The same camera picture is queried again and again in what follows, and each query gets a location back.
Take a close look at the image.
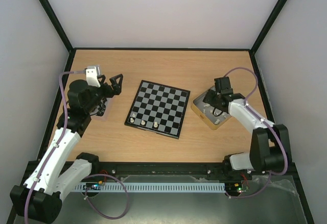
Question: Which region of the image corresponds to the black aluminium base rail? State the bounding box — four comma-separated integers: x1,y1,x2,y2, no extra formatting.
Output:
25,161,297,181

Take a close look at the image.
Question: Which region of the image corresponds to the black white chess board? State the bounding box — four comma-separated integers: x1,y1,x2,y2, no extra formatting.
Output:
124,80,191,139

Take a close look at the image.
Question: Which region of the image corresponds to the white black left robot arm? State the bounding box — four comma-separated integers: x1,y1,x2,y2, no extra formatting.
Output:
10,69,123,223

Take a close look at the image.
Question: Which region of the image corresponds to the light blue cable duct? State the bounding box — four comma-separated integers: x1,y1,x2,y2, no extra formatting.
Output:
72,183,225,193

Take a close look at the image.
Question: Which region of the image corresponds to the silver tray of black pieces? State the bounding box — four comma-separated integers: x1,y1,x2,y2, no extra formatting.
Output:
90,98,114,121

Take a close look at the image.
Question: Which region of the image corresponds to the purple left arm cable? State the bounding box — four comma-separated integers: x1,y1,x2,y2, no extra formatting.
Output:
24,70,129,219

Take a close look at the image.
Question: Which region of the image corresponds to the gold tin of white pieces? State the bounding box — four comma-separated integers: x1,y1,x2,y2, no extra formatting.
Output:
191,90,231,130

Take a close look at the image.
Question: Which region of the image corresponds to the black cage frame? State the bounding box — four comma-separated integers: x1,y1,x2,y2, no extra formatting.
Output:
5,0,315,224

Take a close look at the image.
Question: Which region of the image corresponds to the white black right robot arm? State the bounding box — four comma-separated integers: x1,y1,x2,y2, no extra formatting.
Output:
203,77,291,179

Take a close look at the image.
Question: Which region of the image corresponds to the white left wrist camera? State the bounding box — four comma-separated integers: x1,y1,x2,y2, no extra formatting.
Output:
85,65,101,87

